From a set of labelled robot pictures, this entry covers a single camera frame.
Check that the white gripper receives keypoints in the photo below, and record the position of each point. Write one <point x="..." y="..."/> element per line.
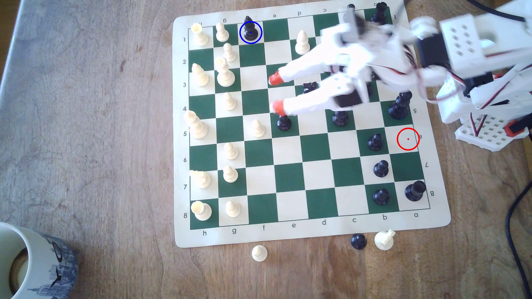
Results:
<point x="336" y="88"/>

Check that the black bishop chess piece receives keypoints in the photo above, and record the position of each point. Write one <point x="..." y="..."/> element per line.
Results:
<point x="249" y="30"/>

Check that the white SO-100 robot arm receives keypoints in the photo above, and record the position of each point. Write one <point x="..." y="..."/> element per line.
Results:
<point x="469" y="45"/>

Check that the black knight chess piece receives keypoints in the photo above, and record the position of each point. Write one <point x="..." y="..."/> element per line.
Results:
<point x="309" y="87"/>

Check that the white bishop chess piece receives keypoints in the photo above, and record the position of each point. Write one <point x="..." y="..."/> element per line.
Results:
<point x="200" y="78"/>
<point x="302" y="43"/>

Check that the white pawn chess piece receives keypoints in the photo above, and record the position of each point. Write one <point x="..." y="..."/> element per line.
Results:
<point x="222" y="35"/>
<point x="229" y="55"/>
<point x="231" y="153"/>
<point x="233" y="210"/>
<point x="258" y="131"/>
<point x="230" y="176"/>
<point x="259" y="253"/>
<point x="229" y="103"/>

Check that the white queen chess piece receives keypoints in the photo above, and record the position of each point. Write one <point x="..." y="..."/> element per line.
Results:
<point x="225" y="77"/>

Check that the green white roll-up chess mat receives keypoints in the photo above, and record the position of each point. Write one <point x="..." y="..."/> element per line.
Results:
<point x="316" y="174"/>

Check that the black rook chess piece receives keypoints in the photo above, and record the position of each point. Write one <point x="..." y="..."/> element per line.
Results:
<point x="414" y="192"/>
<point x="378" y="12"/>

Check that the white rook chess piece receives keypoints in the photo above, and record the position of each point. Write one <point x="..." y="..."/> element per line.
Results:
<point x="203" y="212"/>
<point x="200" y="38"/>

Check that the white king chess piece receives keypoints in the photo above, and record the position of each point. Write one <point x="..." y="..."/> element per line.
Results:
<point x="198" y="129"/>

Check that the white knight chess piece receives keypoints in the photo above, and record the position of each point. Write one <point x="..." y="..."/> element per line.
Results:
<point x="202" y="180"/>
<point x="383" y="241"/>

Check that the black pawn c5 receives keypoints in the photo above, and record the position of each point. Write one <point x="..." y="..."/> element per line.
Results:
<point x="340" y="119"/>

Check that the orange black table clamp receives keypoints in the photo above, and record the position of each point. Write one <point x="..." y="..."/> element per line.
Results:
<point x="514" y="128"/>

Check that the white mug with skyline print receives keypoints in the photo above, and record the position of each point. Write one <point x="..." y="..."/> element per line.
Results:
<point x="39" y="261"/>

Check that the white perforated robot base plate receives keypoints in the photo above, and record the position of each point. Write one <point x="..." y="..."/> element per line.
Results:
<point x="490" y="135"/>

